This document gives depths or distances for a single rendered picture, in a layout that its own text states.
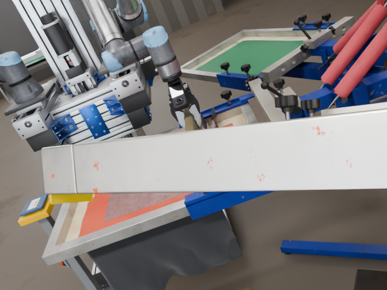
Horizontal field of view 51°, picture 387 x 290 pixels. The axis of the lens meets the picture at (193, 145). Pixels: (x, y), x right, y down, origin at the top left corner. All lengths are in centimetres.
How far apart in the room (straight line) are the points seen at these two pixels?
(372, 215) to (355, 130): 225
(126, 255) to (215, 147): 120
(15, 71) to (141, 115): 63
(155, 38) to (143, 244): 67
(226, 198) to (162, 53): 49
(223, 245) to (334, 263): 94
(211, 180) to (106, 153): 9
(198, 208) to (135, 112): 89
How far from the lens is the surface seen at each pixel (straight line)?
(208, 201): 119
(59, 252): 135
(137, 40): 140
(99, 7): 151
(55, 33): 212
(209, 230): 136
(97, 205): 152
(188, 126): 130
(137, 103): 196
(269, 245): 242
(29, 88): 212
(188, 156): 25
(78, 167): 31
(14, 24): 996
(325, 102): 143
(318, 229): 243
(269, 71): 176
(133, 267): 146
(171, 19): 878
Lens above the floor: 166
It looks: 26 degrees down
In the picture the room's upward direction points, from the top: 24 degrees counter-clockwise
